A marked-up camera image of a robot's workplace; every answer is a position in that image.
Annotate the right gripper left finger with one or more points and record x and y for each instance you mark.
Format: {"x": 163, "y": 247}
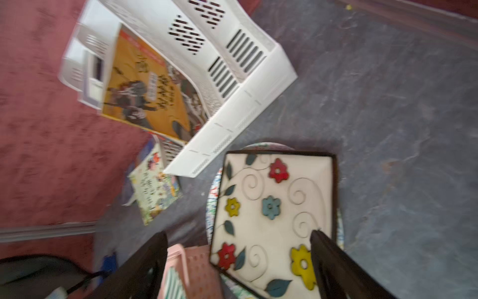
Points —
{"x": 140, "y": 277}

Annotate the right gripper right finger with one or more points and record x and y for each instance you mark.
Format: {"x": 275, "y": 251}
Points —
{"x": 338, "y": 276}

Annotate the square floral plate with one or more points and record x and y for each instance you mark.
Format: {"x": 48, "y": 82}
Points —
{"x": 269, "y": 203}

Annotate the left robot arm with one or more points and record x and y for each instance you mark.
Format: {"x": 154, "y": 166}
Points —
{"x": 38, "y": 276}

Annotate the green white striped plate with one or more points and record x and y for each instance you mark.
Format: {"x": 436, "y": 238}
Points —
{"x": 174, "y": 288}

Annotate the pink plastic basket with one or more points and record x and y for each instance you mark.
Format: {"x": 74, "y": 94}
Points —
{"x": 200, "y": 279}

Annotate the dark blue book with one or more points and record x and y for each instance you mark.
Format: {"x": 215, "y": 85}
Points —
{"x": 127, "y": 197}

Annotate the floral cover book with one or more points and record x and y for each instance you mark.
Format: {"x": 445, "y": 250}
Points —
{"x": 153, "y": 190}

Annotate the left corner aluminium profile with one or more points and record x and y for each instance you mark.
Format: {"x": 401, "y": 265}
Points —
{"x": 22, "y": 234}

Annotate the yellow cover comic book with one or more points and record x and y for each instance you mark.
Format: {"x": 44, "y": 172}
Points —
{"x": 146, "y": 91}

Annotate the white file organiser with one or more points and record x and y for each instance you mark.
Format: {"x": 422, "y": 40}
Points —
{"x": 235, "y": 66}

